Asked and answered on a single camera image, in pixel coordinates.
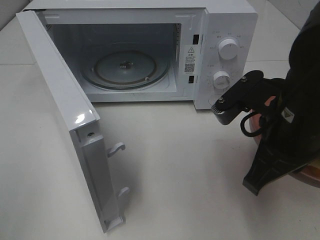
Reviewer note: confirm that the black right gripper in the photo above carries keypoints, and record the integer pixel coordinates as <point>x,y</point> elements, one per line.
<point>267,97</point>

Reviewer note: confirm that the round door release button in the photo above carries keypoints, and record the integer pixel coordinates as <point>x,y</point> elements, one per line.
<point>213,98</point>

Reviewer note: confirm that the pink round plate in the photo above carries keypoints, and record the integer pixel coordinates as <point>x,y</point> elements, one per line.
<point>286,147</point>

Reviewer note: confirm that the white microwave door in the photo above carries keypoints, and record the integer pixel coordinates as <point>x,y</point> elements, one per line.
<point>81,120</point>

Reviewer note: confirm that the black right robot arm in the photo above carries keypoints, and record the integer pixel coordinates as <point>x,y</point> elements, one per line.
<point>304,56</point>

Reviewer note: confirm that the lower white microwave knob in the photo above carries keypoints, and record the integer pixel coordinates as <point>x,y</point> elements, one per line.
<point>221,80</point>

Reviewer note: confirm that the white microwave knob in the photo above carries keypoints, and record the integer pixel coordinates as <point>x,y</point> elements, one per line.
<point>221,80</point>
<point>228,48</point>

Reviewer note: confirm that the upper white microwave knob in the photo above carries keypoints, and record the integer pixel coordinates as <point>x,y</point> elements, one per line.
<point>228,48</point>

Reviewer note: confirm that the white microwave oven body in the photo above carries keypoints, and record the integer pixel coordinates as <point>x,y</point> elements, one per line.
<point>85,30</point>

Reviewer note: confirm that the white warning label sticker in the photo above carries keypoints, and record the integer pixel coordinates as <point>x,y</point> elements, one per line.
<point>190,59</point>

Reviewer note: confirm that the glass microwave turntable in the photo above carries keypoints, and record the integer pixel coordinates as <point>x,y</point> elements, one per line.
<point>126,70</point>

